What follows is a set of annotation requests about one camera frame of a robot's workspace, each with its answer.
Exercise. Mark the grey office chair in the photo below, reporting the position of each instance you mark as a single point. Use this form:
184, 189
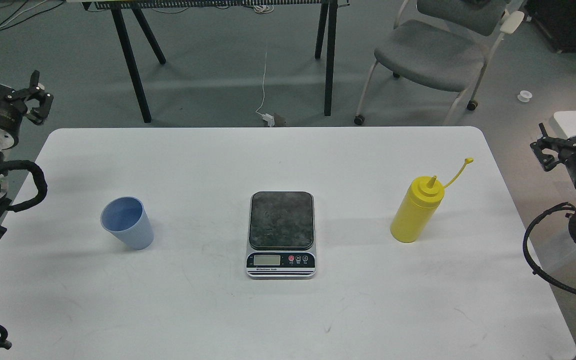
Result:
439, 58

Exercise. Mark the yellow squeeze bottle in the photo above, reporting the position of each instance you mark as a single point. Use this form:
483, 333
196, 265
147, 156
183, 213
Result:
423, 197

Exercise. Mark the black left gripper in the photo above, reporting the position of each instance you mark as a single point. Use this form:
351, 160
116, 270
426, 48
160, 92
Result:
11, 113

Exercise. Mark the blue ribbed plastic cup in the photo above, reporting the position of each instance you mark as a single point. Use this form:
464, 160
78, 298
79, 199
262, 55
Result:
126, 219

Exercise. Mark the small white spool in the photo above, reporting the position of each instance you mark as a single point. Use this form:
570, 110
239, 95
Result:
524, 96

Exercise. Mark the dark cabinet in corner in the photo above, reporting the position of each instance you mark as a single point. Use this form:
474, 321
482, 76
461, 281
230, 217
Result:
556, 19

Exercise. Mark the black legged table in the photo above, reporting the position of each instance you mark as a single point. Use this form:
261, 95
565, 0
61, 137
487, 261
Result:
181, 43

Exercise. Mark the black digital kitchen scale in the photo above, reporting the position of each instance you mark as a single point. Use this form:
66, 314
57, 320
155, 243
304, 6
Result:
281, 242

